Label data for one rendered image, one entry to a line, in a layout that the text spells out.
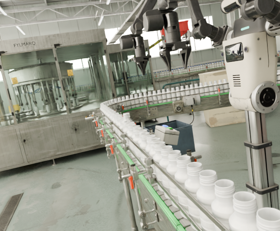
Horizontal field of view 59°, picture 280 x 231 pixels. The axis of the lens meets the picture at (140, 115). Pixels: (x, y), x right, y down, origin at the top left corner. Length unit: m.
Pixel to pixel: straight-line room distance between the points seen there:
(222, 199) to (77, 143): 4.43
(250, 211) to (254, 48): 0.93
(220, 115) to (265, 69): 4.38
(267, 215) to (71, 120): 4.47
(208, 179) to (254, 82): 0.83
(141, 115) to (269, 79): 2.05
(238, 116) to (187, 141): 3.87
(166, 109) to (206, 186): 2.64
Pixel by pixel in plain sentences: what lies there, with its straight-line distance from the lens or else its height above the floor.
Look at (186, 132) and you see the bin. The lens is 1.95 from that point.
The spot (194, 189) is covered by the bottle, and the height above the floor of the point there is 1.11.
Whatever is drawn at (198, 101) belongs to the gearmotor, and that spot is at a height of 0.96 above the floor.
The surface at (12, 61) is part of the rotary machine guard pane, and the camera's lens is 4.88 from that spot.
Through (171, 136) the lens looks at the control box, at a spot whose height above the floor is 1.08.
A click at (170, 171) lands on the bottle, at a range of 0.72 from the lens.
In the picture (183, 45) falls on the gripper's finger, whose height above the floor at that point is 1.47.
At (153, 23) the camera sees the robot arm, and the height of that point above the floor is 1.57.
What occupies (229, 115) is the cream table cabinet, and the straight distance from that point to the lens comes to 5.73.
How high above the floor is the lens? 1.40
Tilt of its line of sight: 9 degrees down
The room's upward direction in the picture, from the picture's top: 10 degrees counter-clockwise
